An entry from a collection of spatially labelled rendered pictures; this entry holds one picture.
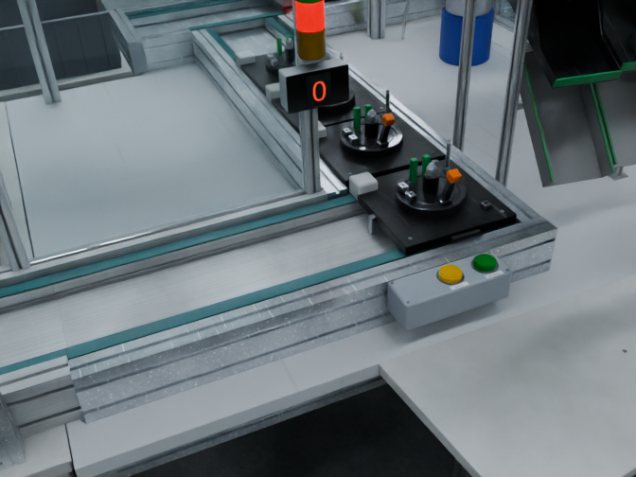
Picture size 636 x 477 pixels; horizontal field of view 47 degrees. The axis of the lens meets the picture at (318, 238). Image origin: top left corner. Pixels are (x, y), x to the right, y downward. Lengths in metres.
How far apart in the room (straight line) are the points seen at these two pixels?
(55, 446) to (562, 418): 0.78
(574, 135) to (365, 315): 0.57
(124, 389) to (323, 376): 0.32
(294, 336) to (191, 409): 0.21
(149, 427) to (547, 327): 0.70
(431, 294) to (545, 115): 0.48
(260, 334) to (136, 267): 0.31
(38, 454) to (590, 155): 1.13
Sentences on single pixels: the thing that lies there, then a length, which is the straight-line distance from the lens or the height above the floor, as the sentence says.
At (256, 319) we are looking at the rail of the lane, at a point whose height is 0.96.
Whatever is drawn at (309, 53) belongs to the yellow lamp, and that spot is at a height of 1.27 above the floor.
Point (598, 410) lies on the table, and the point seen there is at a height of 0.86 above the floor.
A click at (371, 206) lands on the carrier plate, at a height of 0.97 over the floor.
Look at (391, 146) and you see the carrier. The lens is 1.59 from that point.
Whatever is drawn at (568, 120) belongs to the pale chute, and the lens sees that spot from 1.55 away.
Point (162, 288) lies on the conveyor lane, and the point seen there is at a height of 0.92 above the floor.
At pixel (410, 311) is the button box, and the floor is 0.94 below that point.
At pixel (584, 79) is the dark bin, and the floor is 1.20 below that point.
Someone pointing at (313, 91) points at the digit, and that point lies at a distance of 1.33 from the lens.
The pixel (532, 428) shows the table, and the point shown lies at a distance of 1.19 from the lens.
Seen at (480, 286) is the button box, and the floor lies 0.95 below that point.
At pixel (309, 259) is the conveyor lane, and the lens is 1.38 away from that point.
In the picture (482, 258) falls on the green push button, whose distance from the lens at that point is 1.30.
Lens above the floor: 1.76
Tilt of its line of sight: 36 degrees down
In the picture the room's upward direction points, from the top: 3 degrees counter-clockwise
